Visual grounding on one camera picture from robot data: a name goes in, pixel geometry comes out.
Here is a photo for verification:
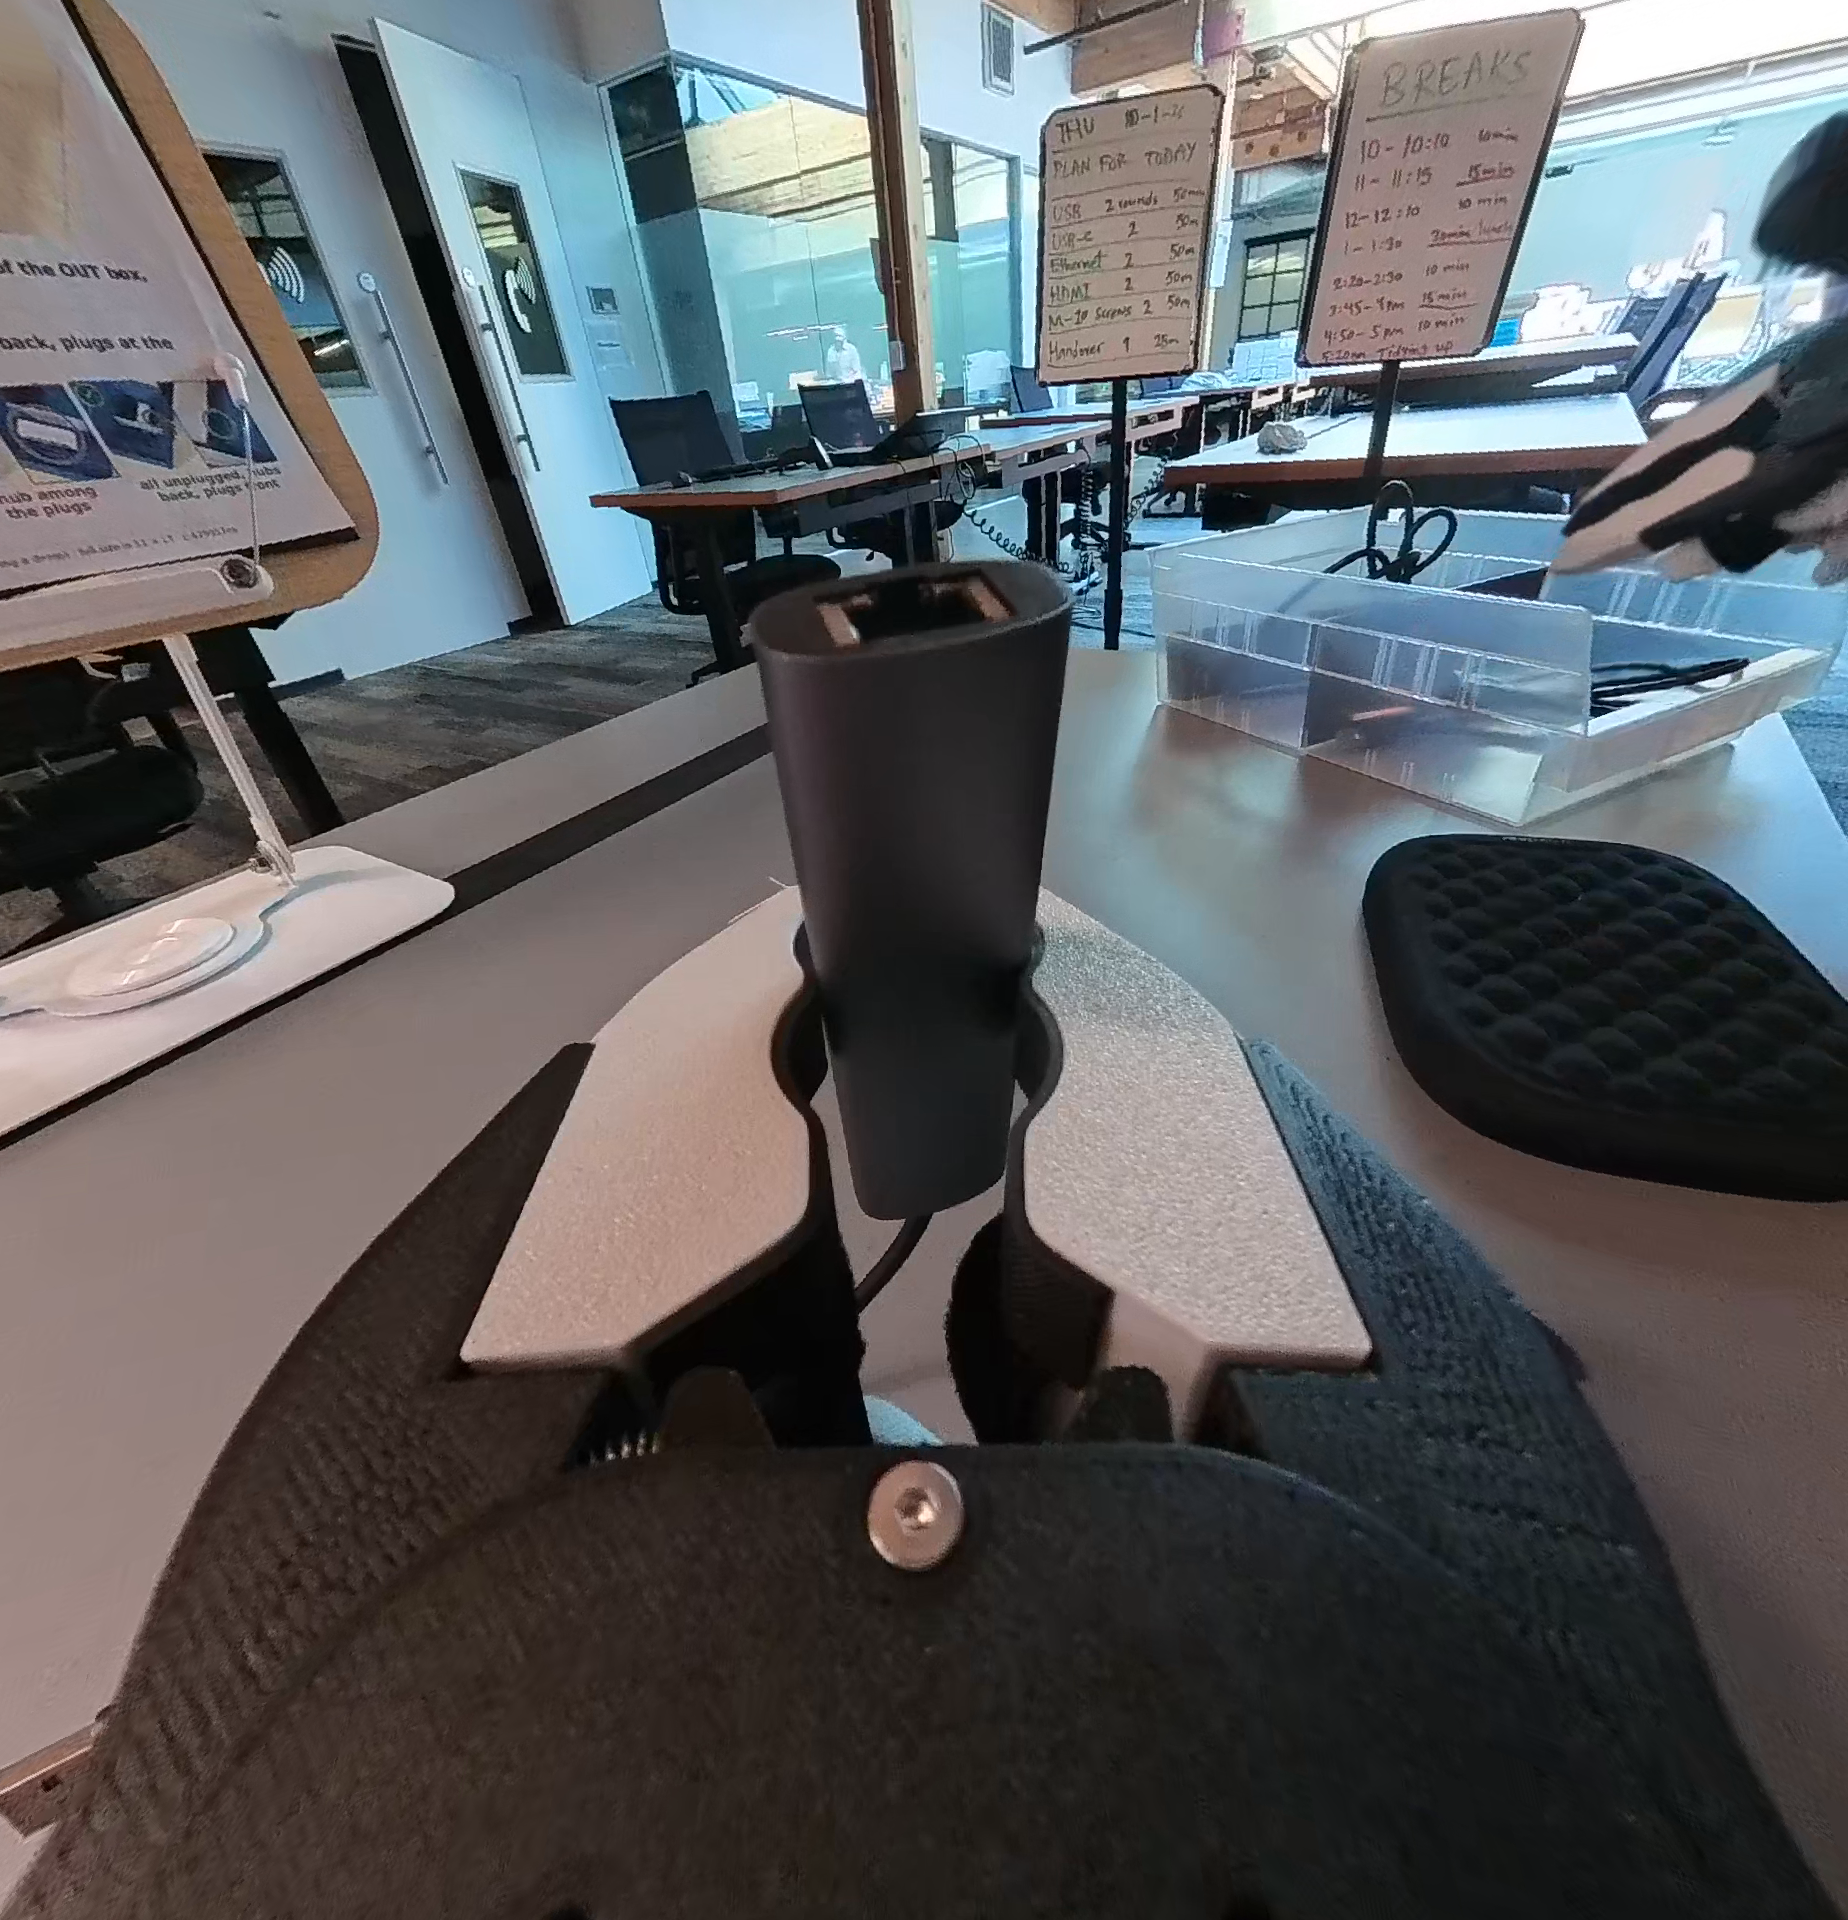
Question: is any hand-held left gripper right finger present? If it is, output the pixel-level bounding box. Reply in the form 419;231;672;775
1013;893;1377;1372

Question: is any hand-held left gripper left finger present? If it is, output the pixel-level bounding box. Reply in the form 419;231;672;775
459;886;836;1372

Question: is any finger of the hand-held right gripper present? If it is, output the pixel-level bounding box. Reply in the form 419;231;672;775
1556;368;1813;578

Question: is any black usb hub cable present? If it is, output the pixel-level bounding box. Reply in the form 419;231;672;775
1589;651;1754;716

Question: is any clear plastic bin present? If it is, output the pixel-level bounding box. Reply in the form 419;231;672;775
1149;502;1848;830

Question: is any black usb adapter cable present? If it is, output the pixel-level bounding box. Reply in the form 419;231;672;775
0;560;1075;1838

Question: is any handwritten whiteboard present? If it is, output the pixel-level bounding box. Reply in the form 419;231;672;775
1295;8;1589;521
1034;80;1228;651

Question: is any black wrist rest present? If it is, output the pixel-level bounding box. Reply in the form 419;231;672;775
1362;834;1848;1205

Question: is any white poster stand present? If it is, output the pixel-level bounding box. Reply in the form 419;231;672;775
0;352;459;1155

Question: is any instruction sheet on stand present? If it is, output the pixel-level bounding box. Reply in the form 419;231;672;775
0;0;384;676

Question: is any booth window with sign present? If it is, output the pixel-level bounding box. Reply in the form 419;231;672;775
198;145;375;400
456;166;578;383

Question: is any black coiled cable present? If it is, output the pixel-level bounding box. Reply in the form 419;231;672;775
1322;478;1461;590

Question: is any wooden post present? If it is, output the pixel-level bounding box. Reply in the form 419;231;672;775
858;0;945;423

